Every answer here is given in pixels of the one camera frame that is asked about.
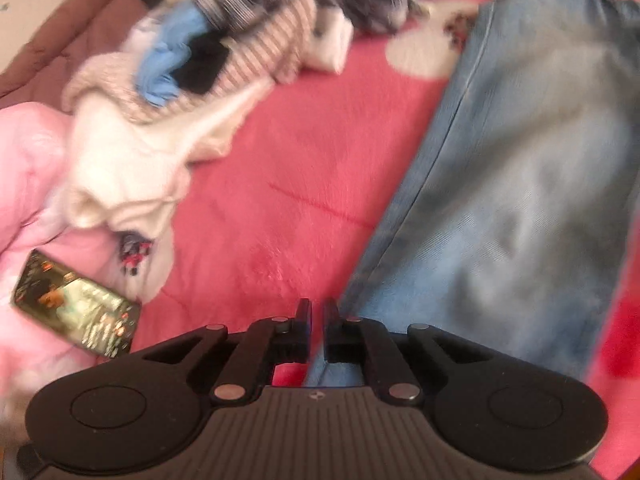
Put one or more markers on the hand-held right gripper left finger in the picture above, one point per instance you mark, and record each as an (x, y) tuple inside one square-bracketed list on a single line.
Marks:
[(302, 335)]

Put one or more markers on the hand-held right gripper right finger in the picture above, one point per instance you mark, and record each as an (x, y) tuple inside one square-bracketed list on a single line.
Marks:
[(331, 335)]

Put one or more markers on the blue denim jeans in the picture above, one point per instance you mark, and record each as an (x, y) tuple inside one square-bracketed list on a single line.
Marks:
[(525, 160)]

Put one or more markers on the pink floral blanket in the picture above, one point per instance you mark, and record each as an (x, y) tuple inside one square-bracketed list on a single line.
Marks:
[(300, 160)]

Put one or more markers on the smartphone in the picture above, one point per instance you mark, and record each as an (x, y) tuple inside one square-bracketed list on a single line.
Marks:
[(75, 302)]

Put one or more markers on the white fleece garment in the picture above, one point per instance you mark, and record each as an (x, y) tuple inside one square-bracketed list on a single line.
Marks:
[(130, 170)]

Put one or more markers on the black cloth piece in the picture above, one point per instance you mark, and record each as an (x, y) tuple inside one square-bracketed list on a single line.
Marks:
[(205, 65)]

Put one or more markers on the pink checked garment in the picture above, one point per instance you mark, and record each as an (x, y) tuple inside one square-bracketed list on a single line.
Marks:
[(270, 45)]

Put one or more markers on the white folded cloth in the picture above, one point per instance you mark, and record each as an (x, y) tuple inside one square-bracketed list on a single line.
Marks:
[(334, 40)]

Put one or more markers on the light blue garment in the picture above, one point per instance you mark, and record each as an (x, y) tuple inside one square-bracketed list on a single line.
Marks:
[(165, 65)]

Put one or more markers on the light pink quilt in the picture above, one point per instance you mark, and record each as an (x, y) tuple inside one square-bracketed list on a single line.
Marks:
[(30, 185)]

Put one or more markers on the pale white garment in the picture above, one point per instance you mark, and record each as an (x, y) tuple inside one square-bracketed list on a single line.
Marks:
[(142, 35)]

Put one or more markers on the mauve quilt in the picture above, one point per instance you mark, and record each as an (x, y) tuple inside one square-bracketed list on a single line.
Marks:
[(65, 35)]

